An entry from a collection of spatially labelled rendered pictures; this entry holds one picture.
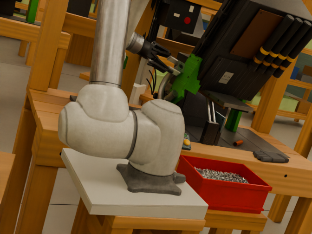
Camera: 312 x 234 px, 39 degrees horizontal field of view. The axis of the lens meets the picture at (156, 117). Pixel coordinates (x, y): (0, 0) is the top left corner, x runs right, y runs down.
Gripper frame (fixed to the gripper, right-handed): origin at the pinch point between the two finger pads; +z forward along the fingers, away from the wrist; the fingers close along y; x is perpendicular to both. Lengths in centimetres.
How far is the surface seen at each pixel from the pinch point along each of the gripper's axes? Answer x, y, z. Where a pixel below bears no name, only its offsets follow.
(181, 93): -2.4, -15.0, 4.2
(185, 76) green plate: -4.2, -6.2, 4.5
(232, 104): -19.1, -20.7, 20.4
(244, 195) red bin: -26, -66, 21
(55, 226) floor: 119, -53, 8
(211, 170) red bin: -14, -53, 15
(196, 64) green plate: -11.1, -2.9, 4.5
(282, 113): 294, 321, 447
